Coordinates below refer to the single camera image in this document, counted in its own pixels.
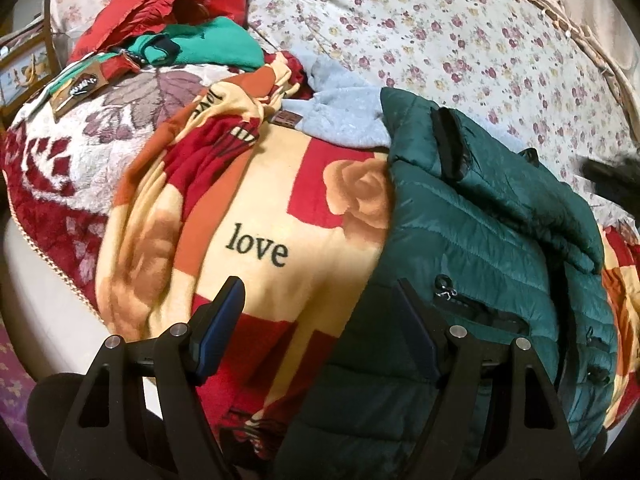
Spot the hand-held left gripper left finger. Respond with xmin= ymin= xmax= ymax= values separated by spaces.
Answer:
xmin=52 ymin=276 xmax=246 ymax=480

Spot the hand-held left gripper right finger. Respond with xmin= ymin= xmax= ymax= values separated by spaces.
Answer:
xmin=395 ymin=277 xmax=583 ymax=480

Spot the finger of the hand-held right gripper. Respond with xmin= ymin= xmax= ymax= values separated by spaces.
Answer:
xmin=582 ymin=152 xmax=640 ymax=208

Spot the dark green puffer jacket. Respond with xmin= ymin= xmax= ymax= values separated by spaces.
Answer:
xmin=280 ymin=87 xmax=621 ymax=480

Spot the red orange checked fleece blanket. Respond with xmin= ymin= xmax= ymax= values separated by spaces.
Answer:
xmin=95 ymin=52 xmax=640 ymax=466

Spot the white mattress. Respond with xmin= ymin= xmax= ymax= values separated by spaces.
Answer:
xmin=0 ymin=215 xmax=161 ymax=411

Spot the floral print quilt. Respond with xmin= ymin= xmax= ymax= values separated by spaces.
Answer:
xmin=247 ymin=0 xmax=640 ymax=231

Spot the maroon white leaf plush blanket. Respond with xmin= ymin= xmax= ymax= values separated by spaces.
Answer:
xmin=0 ymin=62 xmax=211 ymax=311

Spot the grey fleece cloth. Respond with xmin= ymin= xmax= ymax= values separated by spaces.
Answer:
xmin=280 ymin=55 xmax=393 ymax=148

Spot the brown garment tag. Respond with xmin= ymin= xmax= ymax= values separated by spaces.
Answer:
xmin=47 ymin=67 xmax=103 ymax=118

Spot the green knit garment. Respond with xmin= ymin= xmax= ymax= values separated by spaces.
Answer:
xmin=122 ymin=16 xmax=266 ymax=72

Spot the red quilted garment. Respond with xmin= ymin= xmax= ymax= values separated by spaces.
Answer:
xmin=70 ymin=0 xmax=256 ymax=91

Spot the wooden chair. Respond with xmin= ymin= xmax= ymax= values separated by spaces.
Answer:
xmin=0 ymin=0 xmax=61 ymax=106

